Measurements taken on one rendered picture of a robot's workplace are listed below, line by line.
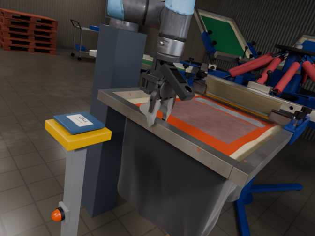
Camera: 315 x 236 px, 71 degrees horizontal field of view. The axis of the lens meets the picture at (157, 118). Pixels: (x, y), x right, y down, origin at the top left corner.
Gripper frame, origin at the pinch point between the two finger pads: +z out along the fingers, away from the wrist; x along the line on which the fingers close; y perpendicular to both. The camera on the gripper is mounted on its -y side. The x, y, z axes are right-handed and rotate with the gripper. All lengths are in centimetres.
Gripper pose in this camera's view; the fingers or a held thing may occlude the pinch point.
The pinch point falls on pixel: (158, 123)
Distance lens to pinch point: 67.7
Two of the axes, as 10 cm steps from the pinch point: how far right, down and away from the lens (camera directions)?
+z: -2.1, 9.1, 3.7
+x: -6.6, 1.4, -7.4
